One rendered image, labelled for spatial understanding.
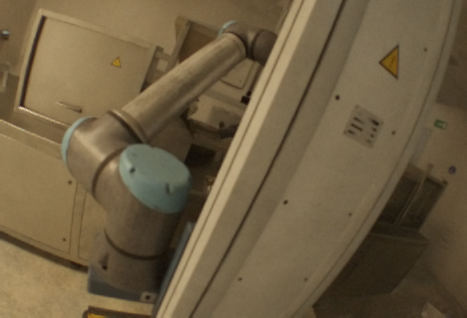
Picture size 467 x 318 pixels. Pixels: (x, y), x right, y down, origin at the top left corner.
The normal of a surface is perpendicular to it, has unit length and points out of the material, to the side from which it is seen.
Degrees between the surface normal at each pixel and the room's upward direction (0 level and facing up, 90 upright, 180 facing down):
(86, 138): 44
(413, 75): 90
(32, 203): 90
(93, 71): 90
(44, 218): 90
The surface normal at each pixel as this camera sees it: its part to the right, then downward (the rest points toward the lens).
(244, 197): 0.29, 0.35
